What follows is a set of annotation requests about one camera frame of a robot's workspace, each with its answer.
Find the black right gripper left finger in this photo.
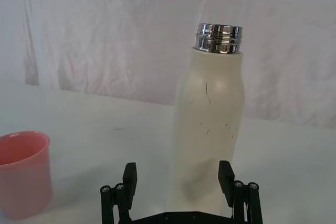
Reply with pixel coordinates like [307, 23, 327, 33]
[99, 163, 139, 224]

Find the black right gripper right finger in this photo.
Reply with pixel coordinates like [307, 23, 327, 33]
[218, 160, 261, 224]

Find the cream vacuum bottle steel neck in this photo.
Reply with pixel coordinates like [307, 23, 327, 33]
[164, 23, 246, 213]

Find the white table cloth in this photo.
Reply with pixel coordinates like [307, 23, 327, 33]
[0, 80, 336, 224]

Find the pink plastic cup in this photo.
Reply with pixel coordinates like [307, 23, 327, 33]
[0, 130, 53, 220]

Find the white curtain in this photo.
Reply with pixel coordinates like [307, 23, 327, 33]
[0, 0, 336, 131]

